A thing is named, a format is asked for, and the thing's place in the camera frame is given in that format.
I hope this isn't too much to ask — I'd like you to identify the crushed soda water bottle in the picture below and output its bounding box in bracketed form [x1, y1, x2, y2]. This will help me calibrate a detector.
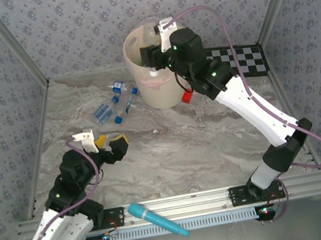
[91, 100, 125, 129]

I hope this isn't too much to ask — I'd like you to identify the small clear blue-label bottle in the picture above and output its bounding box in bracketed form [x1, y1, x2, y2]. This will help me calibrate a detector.
[107, 78, 128, 96]

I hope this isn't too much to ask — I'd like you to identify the clear bottle blue cap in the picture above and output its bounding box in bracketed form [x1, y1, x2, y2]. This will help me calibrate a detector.
[110, 94, 126, 118]

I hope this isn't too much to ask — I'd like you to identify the clear bottle mountain label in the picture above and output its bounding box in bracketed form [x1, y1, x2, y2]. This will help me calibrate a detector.
[118, 86, 143, 117]

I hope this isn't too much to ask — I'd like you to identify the pink plastic bin liner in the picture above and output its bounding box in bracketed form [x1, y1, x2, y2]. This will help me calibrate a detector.
[118, 11, 195, 92]

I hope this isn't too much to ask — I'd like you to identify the cream plastic waste bin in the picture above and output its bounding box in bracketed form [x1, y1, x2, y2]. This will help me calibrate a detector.
[119, 17, 198, 115]

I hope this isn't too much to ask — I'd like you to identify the red block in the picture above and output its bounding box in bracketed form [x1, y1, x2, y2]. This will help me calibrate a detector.
[181, 88, 196, 105]

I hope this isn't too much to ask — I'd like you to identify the black grey chessboard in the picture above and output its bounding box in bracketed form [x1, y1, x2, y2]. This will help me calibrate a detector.
[203, 37, 271, 85]

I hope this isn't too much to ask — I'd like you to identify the small circuit board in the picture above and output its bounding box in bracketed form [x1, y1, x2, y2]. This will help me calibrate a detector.
[257, 204, 278, 220]
[85, 229, 120, 240]

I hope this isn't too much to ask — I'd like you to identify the blue toy microphone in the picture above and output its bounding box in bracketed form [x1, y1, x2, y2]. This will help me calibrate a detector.
[126, 194, 190, 240]

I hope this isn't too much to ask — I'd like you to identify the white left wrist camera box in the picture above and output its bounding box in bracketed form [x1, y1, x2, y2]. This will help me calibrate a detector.
[71, 128, 98, 157]

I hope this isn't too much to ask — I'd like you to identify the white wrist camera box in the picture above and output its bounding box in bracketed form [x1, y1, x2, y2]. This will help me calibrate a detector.
[71, 128, 98, 157]
[151, 15, 182, 55]

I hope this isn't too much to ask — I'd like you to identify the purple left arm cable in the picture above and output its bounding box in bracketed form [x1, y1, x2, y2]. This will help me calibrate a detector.
[0, 134, 111, 240]

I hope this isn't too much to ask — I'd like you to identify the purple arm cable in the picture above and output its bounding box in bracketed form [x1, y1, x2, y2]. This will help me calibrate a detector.
[164, 0, 321, 234]
[0, 134, 111, 240]

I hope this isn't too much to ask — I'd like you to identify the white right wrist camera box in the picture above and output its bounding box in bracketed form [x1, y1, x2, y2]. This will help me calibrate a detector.
[151, 15, 182, 55]

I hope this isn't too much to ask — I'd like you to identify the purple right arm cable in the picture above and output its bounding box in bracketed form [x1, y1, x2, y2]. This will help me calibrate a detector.
[164, 0, 321, 234]

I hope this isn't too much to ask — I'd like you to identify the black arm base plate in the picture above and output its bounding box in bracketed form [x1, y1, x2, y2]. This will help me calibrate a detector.
[100, 206, 127, 229]
[227, 179, 287, 207]

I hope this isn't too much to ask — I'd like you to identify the aluminium frame rail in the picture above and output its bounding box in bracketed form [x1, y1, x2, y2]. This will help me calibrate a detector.
[13, 171, 321, 240]

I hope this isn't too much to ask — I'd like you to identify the grey slotted cable duct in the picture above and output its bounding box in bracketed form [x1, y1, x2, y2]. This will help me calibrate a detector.
[78, 205, 263, 240]

